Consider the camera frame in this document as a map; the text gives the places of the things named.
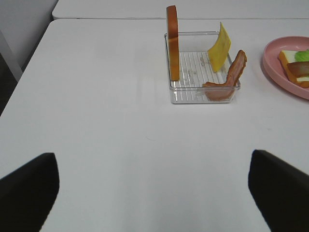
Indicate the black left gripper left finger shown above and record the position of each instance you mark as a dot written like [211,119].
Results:
[28,194]

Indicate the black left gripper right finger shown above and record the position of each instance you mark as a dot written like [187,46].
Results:
[280,192]

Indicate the bacon strip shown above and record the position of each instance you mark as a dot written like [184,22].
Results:
[299,69]
[233,75]

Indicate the bread slice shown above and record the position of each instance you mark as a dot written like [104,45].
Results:
[173,42]
[288,56]

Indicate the green lettuce leaf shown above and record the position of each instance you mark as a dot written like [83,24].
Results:
[302,56]

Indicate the pink round plate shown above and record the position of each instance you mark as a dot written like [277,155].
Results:
[273,67]

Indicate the left clear plastic tray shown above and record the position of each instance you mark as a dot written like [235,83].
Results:
[198,83]

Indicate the yellow cheese slice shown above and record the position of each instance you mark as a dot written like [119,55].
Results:
[218,52]

